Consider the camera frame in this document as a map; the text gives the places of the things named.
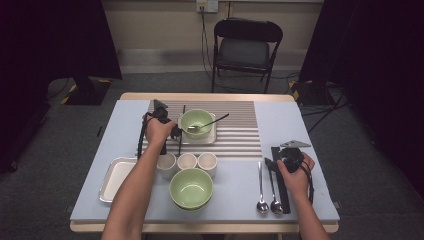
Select cream ceramic cup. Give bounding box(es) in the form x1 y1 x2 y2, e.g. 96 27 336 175
176 152 198 171
155 152 177 180
197 152 219 178

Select square white plate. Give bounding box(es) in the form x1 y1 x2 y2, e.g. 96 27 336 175
175 112 218 146
98 156 139 204

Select single black chopstick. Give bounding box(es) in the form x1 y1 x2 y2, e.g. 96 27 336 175
178 105 187 157

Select striped woven placemat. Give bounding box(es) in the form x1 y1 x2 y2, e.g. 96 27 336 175
134 99 263 159

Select steel spoon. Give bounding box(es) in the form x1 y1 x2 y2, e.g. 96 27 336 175
255 161 270 214
266 166 284 215
187 112 230 134

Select white wall socket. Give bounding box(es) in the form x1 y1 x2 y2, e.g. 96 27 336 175
195 0 219 14

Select black curtain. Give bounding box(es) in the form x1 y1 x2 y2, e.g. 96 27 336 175
0 0 123 174
298 0 424 198

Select person's right hand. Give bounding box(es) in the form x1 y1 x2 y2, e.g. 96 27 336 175
276 152 316 202

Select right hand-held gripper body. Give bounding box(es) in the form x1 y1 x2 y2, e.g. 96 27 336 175
277 139 312 174

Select green bowl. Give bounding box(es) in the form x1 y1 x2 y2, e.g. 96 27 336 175
180 108 214 140
174 201 209 212
169 167 215 209

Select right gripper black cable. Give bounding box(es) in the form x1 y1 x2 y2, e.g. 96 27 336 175
300 164 316 206

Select row of black chopsticks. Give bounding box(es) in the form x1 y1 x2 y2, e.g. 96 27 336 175
270 146 292 215

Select black stand base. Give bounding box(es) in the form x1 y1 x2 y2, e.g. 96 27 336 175
60 74 113 107
289 79 334 107

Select black folding chair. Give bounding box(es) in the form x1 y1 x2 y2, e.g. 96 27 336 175
210 18 284 94

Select wooden table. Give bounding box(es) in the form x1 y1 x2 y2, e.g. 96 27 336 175
69 92 340 234

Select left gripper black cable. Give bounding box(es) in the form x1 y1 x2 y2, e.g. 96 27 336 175
137 114 150 160

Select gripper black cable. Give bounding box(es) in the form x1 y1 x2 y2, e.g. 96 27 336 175
300 164 316 206
137 114 150 160

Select black floor cables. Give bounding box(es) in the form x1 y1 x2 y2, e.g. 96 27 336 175
299 81 351 134

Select person's left hand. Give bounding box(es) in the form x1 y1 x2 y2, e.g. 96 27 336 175
143 113 177 148

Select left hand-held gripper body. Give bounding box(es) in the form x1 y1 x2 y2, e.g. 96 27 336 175
143 98 175 126

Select black power cable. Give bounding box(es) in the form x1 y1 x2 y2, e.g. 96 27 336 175
199 6 216 81

